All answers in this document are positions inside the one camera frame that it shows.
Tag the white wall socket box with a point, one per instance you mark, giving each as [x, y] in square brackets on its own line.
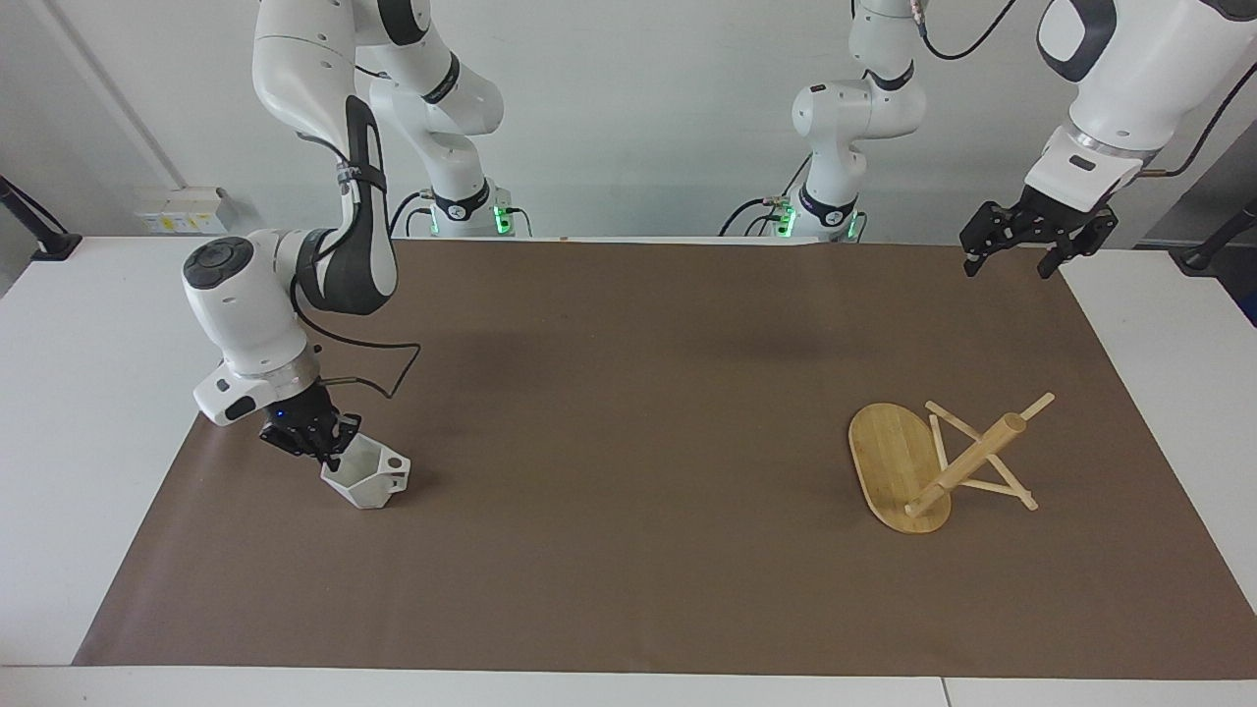
[187, 211]

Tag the black stand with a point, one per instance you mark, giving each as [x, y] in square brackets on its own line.
[44, 236]
[1213, 245]

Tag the white faceted cup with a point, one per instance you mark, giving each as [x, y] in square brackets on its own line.
[368, 481]

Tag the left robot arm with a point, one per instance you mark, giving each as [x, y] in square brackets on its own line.
[1129, 69]

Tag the wooden cup rack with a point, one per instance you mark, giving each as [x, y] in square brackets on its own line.
[899, 462]

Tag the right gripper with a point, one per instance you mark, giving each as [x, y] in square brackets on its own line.
[295, 420]

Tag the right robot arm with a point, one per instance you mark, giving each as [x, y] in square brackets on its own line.
[245, 314]

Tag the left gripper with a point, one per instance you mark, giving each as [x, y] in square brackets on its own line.
[1061, 218]

